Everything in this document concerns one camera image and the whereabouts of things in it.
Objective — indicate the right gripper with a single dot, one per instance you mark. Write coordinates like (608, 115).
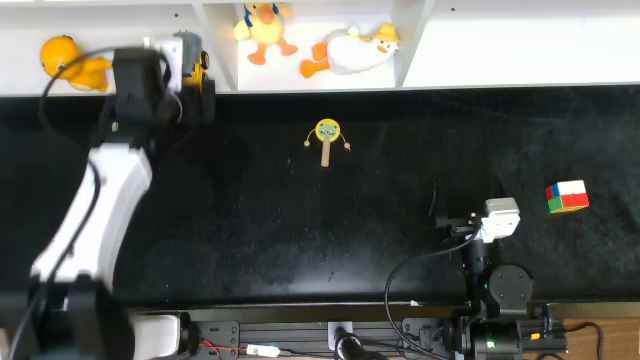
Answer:
(457, 224)

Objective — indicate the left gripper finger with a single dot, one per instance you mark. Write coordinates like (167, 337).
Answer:
(208, 102)

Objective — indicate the grey and yellow toy truck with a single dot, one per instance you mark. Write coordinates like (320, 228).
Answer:
(192, 55)

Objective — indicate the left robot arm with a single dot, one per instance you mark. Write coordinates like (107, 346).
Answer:
(107, 200)

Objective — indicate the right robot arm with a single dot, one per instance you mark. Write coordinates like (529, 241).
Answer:
(507, 287)

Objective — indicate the yellow plush duck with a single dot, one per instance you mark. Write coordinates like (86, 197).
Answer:
(265, 30)

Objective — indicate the many-coloured puzzle cube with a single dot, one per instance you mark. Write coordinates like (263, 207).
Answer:
(567, 196)

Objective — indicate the yellow rattle drum toy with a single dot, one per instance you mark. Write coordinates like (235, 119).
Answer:
(328, 131)

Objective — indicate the white shelf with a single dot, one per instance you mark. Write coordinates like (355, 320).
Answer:
(500, 50)

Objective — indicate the white plush duck with hat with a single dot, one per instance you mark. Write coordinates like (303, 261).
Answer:
(352, 52)

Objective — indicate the yellow rubber duck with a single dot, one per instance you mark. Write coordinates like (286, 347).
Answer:
(62, 55)

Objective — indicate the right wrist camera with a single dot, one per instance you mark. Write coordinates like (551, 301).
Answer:
(500, 220)

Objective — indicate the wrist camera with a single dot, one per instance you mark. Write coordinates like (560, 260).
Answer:
(500, 220)
(167, 57)

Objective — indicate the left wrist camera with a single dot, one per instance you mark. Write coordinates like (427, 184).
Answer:
(167, 57)

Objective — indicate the mounting rail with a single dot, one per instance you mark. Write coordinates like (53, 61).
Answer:
(300, 332)

